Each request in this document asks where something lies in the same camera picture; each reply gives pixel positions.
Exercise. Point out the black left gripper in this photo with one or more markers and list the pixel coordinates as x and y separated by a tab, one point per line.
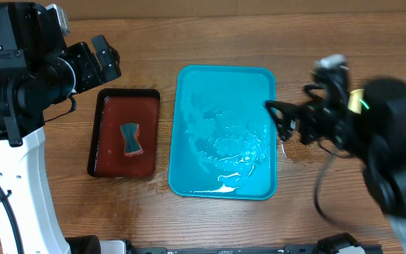
91	76

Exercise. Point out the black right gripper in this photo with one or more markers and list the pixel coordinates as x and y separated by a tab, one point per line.
306	122

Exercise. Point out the green and orange sponge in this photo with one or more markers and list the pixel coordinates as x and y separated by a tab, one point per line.
130	133

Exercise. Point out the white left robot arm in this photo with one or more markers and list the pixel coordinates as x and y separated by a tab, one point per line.
38	69

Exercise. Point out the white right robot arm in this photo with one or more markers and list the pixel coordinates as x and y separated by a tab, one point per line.
376	134

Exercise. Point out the black tray with red water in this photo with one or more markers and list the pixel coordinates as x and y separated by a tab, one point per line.
114	108

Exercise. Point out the blue plastic tray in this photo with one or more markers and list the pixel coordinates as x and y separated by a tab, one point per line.
223	141

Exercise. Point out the cardboard backdrop panel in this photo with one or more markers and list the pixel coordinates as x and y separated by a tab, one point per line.
116	9

